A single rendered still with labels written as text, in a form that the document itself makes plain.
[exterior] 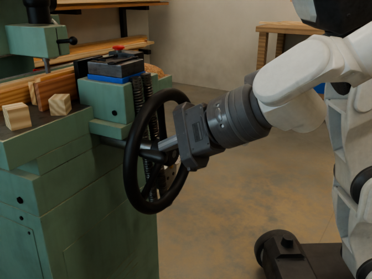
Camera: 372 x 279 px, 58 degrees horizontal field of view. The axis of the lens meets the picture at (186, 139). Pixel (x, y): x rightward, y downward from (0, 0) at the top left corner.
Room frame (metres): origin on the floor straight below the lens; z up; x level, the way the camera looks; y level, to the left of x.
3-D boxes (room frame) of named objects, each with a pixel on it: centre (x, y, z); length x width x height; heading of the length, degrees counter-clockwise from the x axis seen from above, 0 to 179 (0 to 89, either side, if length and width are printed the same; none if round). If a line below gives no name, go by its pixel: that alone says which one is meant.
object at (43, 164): (0.83, 0.30, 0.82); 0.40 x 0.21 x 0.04; 152
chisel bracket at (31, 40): (0.87, 0.37, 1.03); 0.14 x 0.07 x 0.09; 62
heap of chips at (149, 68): (1.07, 0.14, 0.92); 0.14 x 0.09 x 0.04; 62
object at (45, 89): (0.82, 0.27, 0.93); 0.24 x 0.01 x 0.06; 152
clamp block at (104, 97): (0.80, 0.16, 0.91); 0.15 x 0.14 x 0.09; 152
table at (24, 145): (0.84, 0.24, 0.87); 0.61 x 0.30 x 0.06; 152
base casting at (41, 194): (0.91, 0.46, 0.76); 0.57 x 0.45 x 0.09; 62
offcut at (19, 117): (0.62, 0.33, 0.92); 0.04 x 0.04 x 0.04; 41
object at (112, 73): (0.80, 0.16, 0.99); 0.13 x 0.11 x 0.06; 152
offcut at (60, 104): (0.71, 0.27, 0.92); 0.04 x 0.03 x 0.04; 2
